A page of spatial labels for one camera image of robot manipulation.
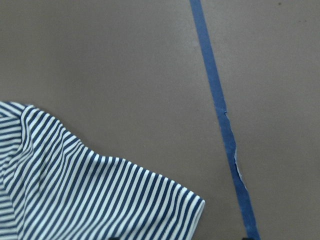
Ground blue white striped polo shirt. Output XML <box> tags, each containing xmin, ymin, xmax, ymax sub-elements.
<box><xmin>0</xmin><ymin>101</ymin><xmax>206</xmax><ymax>240</ymax></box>

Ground blue tape grid lines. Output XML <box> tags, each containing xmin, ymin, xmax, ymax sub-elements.
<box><xmin>189</xmin><ymin>0</ymin><xmax>261</xmax><ymax>240</ymax></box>

